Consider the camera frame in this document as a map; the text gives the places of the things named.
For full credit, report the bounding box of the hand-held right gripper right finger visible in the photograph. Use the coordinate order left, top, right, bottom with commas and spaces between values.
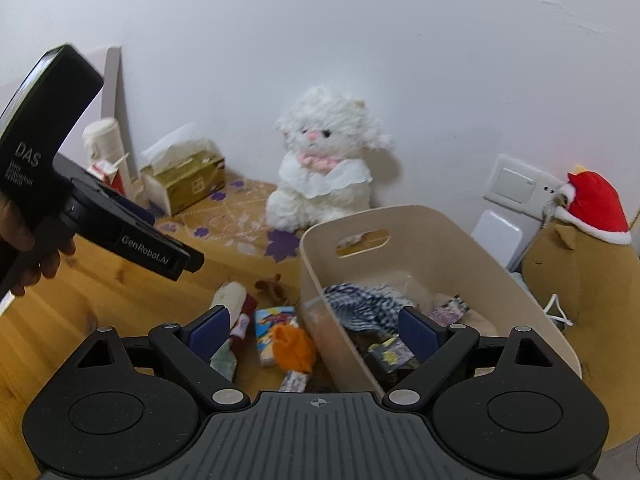
382, 306, 548, 411

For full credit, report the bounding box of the beige plastic storage basket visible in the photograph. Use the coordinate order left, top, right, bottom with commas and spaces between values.
299, 205, 584, 394

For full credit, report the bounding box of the white and red sock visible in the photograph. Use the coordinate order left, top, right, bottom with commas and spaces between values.
209, 281, 259, 382

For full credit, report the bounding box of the orange plush toy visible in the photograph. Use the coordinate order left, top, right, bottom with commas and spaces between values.
271, 324, 318, 375

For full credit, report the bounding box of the brown hair claw clip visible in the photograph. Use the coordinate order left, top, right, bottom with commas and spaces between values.
254, 274, 289, 301

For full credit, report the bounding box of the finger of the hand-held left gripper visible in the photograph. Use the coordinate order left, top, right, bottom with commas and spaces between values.
97, 185, 157, 227

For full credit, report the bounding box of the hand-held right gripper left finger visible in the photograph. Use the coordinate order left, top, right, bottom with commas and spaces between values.
75, 306, 251, 411

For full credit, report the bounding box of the person's left hand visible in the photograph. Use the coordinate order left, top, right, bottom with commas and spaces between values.
0, 195, 77, 297

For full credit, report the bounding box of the white rounded box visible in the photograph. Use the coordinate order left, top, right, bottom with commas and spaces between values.
471, 210, 525, 273

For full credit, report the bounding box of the floral table mat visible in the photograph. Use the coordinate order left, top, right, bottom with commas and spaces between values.
150, 177, 306, 266

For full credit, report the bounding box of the brown plush capybara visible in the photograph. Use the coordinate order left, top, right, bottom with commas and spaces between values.
520, 220, 640, 453

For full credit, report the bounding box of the red plush hat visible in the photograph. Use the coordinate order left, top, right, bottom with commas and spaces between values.
550, 165, 632, 246

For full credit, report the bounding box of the white wall switch plate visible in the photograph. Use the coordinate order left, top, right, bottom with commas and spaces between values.
482, 154, 569, 221

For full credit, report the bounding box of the red carton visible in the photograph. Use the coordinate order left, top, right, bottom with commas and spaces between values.
90, 157, 132, 199

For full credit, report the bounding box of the white cord loop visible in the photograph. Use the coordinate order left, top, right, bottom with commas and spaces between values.
544, 294, 572, 332

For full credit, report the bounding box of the gold tissue box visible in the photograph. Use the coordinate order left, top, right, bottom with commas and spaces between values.
140, 122, 226, 217

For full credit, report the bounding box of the wooden desktop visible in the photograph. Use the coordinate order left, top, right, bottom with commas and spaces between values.
0, 177, 351, 461

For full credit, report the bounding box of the blue checked cloth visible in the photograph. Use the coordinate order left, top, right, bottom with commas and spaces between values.
324, 282, 419, 336

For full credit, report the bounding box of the white plush cat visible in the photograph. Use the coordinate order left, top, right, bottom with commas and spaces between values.
265, 86, 394, 234

